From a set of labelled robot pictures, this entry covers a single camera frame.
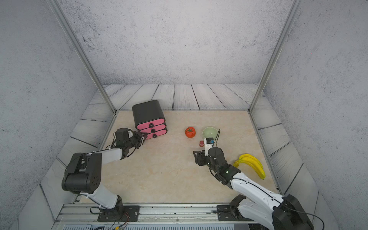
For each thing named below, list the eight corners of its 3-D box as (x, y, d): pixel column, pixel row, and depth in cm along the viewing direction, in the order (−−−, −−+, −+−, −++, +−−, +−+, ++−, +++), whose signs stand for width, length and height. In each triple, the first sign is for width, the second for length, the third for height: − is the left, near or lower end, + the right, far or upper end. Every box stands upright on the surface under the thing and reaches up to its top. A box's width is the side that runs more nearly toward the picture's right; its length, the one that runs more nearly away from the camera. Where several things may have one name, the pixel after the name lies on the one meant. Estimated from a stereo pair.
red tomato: (185, 138, 105) (185, 133, 101) (185, 131, 110) (185, 126, 105) (195, 138, 105) (195, 133, 101) (195, 131, 110) (195, 126, 105)
